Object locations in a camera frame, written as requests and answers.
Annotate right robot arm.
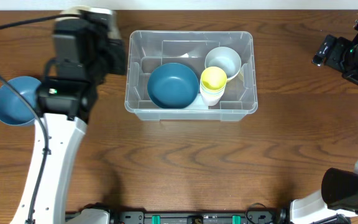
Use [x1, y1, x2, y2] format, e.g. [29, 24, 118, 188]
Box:
[275, 21, 358, 223]

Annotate pink cup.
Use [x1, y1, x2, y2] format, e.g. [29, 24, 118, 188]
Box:
[201, 95, 221, 106]

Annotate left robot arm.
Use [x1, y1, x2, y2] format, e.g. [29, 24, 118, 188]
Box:
[12, 12, 127, 223]

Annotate left black cable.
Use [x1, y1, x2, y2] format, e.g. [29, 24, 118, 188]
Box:
[0, 14, 82, 224]

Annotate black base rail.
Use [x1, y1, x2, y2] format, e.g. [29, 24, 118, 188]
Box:
[66, 202, 352, 224]

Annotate light blue cup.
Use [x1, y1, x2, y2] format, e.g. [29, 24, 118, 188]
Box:
[200, 88, 225, 93]

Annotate grey-blue small bowl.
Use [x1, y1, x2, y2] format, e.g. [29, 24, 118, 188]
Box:
[204, 47, 242, 82]

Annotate dark blue bowl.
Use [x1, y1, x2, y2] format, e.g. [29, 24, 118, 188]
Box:
[147, 63, 199, 109]
[0, 76, 41, 126]

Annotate yellow small bowl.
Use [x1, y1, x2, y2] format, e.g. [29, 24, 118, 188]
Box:
[227, 69, 244, 83]

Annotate clear plastic storage container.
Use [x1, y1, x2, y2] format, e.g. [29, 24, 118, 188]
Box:
[124, 30, 258, 121]

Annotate yellow cup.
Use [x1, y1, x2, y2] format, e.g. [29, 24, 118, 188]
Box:
[200, 91, 224, 98]
[200, 67, 227, 91]

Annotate cream bowl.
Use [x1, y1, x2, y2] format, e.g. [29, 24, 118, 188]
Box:
[60, 6, 121, 39]

